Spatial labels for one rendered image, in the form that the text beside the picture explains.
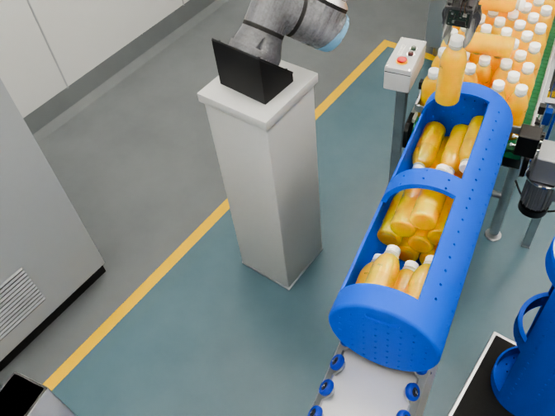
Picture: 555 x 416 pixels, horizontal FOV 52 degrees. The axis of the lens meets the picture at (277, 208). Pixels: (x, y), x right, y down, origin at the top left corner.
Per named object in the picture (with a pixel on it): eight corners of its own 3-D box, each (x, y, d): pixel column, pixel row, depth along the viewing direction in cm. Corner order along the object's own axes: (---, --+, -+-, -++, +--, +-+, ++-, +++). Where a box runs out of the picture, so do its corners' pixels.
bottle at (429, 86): (415, 111, 219) (420, 71, 205) (433, 107, 219) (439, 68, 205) (421, 122, 214) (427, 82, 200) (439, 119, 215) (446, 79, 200)
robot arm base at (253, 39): (217, 40, 194) (228, 11, 192) (247, 52, 211) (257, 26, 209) (260, 58, 186) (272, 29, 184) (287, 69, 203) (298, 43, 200)
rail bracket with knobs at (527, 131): (505, 156, 200) (512, 134, 192) (509, 143, 204) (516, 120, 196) (535, 163, 197) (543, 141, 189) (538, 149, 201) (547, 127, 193)
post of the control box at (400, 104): (383, 234, 294) (396, 78, 218) (386, 229, 296) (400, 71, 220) (391, 237, 293) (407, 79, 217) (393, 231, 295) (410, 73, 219)
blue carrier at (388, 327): (330, 347, 155) (324, 291, 133) (421, 139, 203) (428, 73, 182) (434, 385, 144) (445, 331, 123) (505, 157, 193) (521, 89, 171)
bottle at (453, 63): (453, 87, 173) (462, 35, 159) (462, 101, 169) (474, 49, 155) (430, 93, 173) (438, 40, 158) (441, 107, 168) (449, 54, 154)
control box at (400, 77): (382, 88, 215) (384, 65, 207) (399, 58, 226) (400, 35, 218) (408, 93, 211) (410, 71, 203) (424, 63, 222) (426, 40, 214)
